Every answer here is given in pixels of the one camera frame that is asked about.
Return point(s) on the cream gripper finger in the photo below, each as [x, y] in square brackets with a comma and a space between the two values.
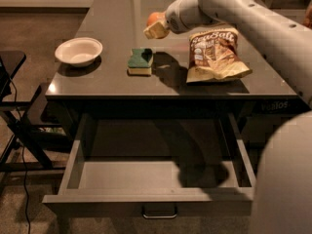
[156, 30]

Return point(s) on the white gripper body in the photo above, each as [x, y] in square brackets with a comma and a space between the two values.
[175, 18]

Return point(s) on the orange fruit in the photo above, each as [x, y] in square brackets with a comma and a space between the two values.
[155, 17]

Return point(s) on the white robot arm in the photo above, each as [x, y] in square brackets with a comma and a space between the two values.
[282, 202]

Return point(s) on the grey counter cabinet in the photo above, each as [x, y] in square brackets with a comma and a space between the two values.
[105, 89]

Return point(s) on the open grey top drawer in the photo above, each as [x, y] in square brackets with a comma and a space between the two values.
[116, 167]

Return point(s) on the green yellow sponge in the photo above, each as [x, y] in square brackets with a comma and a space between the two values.
[140, 62]

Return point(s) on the brown sea salt chip bag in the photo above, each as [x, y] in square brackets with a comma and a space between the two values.
[213, 57]

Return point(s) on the white bowl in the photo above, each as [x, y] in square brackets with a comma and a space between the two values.
[79, 52]

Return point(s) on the black folding side table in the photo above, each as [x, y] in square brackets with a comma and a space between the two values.
[31, 122]

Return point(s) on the metal drawer handle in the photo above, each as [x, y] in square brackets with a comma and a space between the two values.
[159, 212]

